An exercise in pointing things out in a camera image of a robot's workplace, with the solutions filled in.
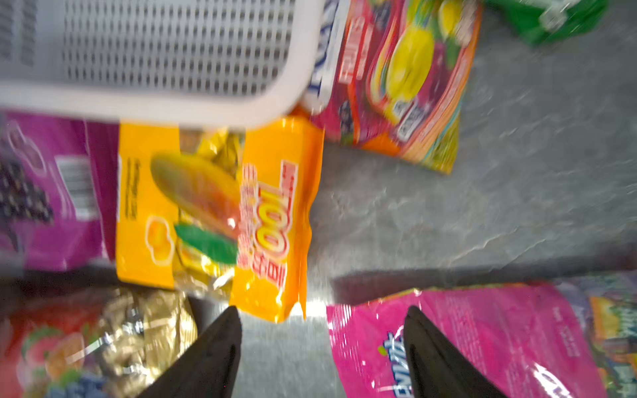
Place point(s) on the orange Fox's candy bag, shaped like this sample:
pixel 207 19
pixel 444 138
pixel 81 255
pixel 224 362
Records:
pixel 390 76

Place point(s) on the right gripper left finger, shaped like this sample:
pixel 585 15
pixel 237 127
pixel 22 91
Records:
pixel 209 367

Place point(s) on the white plastic perforated basket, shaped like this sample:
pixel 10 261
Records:
pixel 235 64

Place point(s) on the purple grape candy bag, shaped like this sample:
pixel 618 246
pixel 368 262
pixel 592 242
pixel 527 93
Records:
pixel 59 181

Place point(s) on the clear mixed candy bag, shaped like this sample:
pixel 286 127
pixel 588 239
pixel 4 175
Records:
pixel 605 306

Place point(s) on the yellow mango candy bag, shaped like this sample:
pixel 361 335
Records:
pixel 220 214

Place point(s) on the large gold red candy bag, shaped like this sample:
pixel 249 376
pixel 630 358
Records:
pixel 93 343

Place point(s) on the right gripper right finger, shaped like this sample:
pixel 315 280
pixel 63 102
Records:
pixel 437 368

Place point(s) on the pink fruit candy bag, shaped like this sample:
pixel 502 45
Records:
pixel 525 339

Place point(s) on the green Fox's candy bag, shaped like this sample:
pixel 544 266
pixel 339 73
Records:
pixel 539 22

